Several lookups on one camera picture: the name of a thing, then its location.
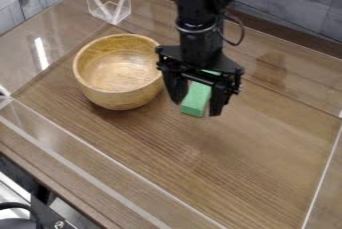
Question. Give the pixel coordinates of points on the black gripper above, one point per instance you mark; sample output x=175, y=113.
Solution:
x=197, y=60

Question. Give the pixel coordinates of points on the green rectangular block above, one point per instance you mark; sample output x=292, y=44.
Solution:
x=196, y=99

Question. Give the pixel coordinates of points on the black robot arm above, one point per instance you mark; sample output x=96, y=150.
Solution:
x=197, y=16

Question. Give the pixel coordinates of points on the wooden bowl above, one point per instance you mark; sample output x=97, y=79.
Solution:
x=115, y=71

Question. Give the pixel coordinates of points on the clear acrylic corner bracket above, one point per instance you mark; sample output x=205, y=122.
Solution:
x=111, y=12

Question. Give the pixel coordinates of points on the black metal table bracket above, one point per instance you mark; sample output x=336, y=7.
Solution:
x=41, y=199

